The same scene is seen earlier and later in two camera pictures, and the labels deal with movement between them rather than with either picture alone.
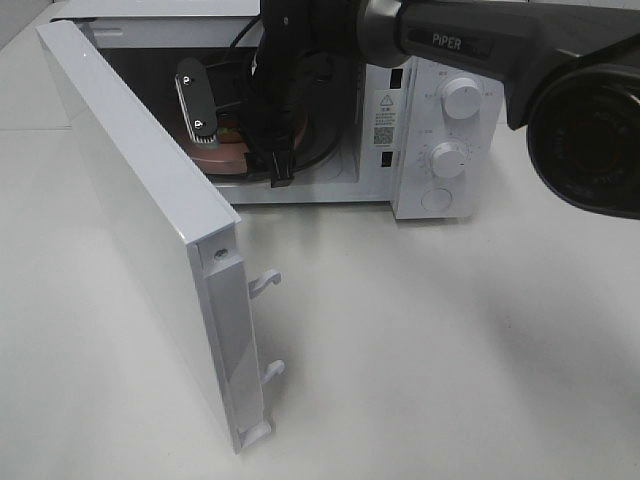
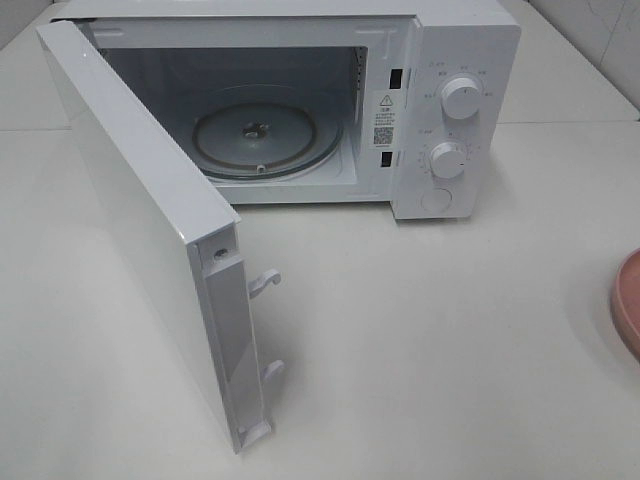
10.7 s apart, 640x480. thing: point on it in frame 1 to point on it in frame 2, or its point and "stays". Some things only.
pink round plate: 230,158 to 625,301
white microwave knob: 448,160 stays
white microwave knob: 461,98 stays
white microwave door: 184,225 stays
